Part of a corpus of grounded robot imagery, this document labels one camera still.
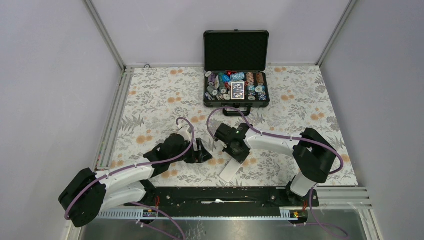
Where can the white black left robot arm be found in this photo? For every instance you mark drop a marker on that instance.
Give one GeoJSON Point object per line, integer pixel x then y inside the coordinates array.
{"type": "Point", "coordinates": [90, 193]}

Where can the black poker chip case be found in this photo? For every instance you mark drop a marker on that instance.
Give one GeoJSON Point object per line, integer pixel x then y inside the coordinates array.
{"type": "Point", "coordinates": [235, 56]}

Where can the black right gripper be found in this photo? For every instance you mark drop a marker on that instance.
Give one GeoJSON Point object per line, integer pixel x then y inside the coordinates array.
{"type": "Point", "coordinates": [240, 158]}

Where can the black mounting base rail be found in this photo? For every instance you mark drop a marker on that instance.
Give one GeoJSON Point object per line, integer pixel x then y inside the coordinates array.
{"type": "Point", "coordinates": [234, 198]}

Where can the aluminium frame rail left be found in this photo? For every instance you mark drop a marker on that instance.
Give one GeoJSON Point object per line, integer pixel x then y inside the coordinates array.
{"type": "Point", "coordinates": [108, 139]}

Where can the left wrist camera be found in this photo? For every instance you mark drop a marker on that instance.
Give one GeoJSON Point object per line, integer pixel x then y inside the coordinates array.
{"type": "Point", "coordinates": [187, 133]}

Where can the playing card deck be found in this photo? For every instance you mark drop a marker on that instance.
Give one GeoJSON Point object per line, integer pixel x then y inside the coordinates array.
{"type": "Point", "coordinates": [237, 91]}

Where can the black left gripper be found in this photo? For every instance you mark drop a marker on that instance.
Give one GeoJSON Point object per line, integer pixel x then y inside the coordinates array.
{"type": "Point", "coordinates": [200, 156]}

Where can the floral patterned table mat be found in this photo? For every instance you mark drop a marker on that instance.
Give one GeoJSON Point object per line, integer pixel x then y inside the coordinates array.
{"type": "Point", "coordinates": [197, 127]}

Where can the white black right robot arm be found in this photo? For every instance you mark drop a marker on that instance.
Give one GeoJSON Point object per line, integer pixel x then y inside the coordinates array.
{"type": "Point", "coordinates": [312, 153]}

